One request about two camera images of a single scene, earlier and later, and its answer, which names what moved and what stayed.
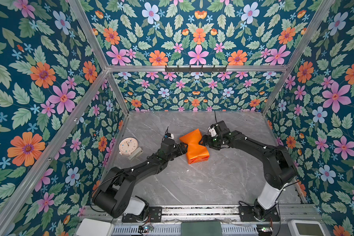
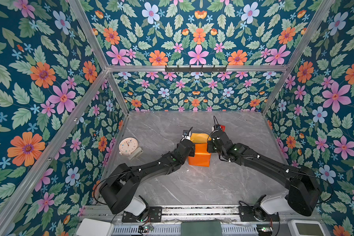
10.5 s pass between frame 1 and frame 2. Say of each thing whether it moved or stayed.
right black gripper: moved
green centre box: stayed
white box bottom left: stayed
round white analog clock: stayed
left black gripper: moved
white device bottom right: stayed
